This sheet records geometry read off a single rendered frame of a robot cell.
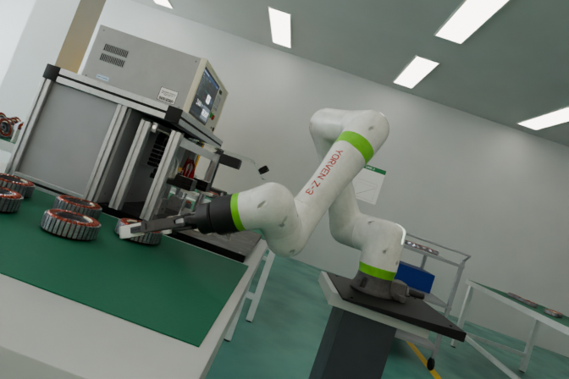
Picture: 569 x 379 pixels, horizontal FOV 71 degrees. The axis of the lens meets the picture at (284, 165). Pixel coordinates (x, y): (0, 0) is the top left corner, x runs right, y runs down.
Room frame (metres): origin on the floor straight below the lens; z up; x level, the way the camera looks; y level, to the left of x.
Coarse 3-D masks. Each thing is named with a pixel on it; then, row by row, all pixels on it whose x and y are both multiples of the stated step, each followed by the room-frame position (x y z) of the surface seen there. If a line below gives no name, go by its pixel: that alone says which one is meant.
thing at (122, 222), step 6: (120, 222) 0.98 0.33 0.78; (126, 222) 0.98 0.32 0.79; (132, 222) 1.03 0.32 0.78; (150, 234) 0.98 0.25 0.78; (156, 234) 0.99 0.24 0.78; (132, 240) 0.97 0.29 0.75; (138, 240) 0.97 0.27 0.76; (144, 240) 0.97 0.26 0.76; (150, 240) 0.99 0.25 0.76; (156, 240) 1.00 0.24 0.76
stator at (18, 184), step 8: (0, 176) 1.03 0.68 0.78; (8, 176) 1.05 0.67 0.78; (16, 176) 1.07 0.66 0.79; (0, 184) 0.97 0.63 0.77; (8, 184) 0.98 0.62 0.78; (16, 184) 0.99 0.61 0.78; (24, 184) 1.01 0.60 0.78; (32, 184) 1.04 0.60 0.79; (24, 192) 1.01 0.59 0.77; (32, 192) 1.05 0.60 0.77
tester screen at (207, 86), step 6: (204, 72) 1.33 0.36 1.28; (204, 78) 1.35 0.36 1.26; (210, 78) 1.42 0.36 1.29; (204, 84) 1.37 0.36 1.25; (210, 84) 1.44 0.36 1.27; (198, 90) 1.34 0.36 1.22; (204, 90) 1.40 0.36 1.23; (210, 90) 1.47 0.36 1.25; (216, 90) 1.54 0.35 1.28; (198, 96) 1.36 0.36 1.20; (204, 96) 1.43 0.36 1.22; (192, 102) 1.32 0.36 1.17; (204, 102) 1.45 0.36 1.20; (198, 108) 1.41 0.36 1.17; (210, 108) 1.56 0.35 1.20
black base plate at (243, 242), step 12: (108, 204) 1.24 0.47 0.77; (132, 204) 1.40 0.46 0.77; (144, 204) 1.49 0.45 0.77; (120, 216) 1.19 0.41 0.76; (132, 216) 1.19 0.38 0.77; (156, 216) 1.32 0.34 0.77; (168, 216) 1.42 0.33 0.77; (192, 240) 1.18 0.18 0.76; (204, 240) 1.19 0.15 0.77; (216, 240) 1.26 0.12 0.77; (240, 240) 1.43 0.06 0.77; (252, 240) 1.53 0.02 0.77; (216, 252) 1.18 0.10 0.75; (228, 252) 1.18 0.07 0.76; (240, 252) 1.21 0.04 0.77
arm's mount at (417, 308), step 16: (336, 288) 1.27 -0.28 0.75; (352, 288) 1.33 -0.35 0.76; (368, 304) 1.17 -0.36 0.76; (384, 304) 1.23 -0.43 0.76; (400, 304) 1.30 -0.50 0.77; (416, 304) 1.38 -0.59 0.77; (416, 320) 1.15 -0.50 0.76; (432, 320) 1.19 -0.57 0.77; (448, 320) 1.26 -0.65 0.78; (448, 336) 1.15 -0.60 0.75; (464, 336) 1.15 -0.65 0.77
